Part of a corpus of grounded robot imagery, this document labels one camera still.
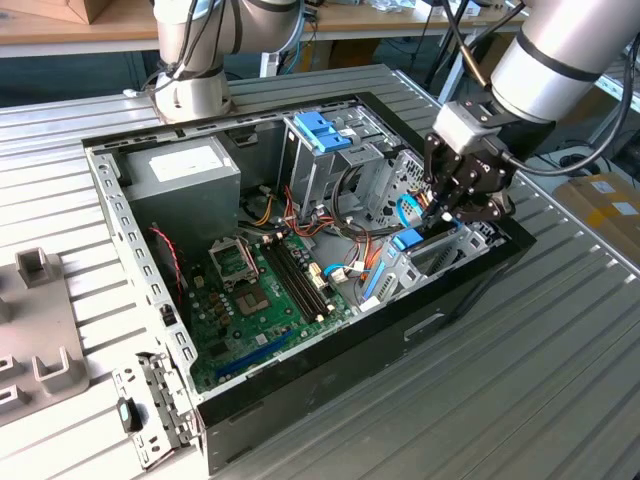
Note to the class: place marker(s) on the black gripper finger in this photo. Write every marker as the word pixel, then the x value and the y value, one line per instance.
pixel 435 160
pixel 480 210

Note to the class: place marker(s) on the hard disk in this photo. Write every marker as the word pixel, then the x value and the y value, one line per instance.
pixel 407 239

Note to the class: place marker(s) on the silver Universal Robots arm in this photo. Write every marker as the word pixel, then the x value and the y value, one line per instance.
pixel 560 50

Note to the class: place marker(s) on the grey metal disk bay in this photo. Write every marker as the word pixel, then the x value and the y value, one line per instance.
pixel 395 280

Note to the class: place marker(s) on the blue plastic cage latch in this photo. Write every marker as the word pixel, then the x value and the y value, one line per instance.
pixel 320 127

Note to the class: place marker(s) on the cardboard box with yellow tape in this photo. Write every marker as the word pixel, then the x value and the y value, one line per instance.
pixel 600 210

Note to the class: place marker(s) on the black stand pole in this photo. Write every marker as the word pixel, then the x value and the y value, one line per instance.
pixel 450 35

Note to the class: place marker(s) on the grey metal drive cage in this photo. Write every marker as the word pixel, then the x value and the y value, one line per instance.
pixel 305 170

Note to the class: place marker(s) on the wooden desk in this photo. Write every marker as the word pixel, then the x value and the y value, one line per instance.
pixel 390 22

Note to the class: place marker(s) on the white board connector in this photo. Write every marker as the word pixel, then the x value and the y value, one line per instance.
pixel 316 277

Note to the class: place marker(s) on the black RAM slot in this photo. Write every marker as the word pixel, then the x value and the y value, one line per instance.
pixel 310 280
pixel 294 280
pixel 302 280
pixel 286 280

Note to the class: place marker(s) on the grey metal slat shelf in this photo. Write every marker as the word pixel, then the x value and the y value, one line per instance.
pixel 630 65

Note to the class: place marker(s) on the black open PC case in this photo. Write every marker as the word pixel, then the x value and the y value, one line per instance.
pixel 350 365

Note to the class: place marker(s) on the CPU socket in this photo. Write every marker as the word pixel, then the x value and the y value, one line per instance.
pixel 252 300

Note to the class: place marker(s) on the grey power supply unit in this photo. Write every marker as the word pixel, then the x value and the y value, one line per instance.
pixel 185 205

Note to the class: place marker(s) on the blue expansion slot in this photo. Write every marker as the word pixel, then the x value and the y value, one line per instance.
pixel 255 352

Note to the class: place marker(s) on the green motherboard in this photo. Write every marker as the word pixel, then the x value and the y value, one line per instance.
pixel 235 335

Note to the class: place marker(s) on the black case latch knob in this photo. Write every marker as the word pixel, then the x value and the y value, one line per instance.
pixel 129 415

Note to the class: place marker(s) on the brown cardboard box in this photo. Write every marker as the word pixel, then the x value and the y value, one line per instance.
pixel 60 7

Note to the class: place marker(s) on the grey parts rack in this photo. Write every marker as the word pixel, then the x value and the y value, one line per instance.
pixel 45 320

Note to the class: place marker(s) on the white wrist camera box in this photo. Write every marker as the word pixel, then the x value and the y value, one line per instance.
pixel 460 127

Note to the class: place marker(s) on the metal expansion card bracket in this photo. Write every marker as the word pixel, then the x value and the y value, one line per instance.
pixel 160 400

